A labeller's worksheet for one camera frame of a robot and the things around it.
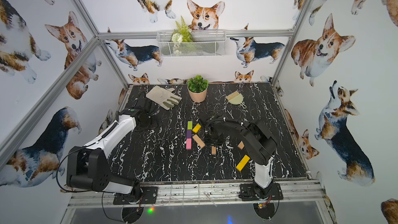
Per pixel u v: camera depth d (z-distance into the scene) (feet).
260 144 1.63
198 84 3.30
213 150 2.87
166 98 3.70
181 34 2.68
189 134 3.12
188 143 2.96
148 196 2.42
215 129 2.16
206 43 3.03
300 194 2.46
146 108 2.33
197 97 3.41
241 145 2.92
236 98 3.72
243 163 2.74
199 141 2.97
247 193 2.40
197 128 3.17
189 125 3.20
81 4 2.58
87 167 1.40
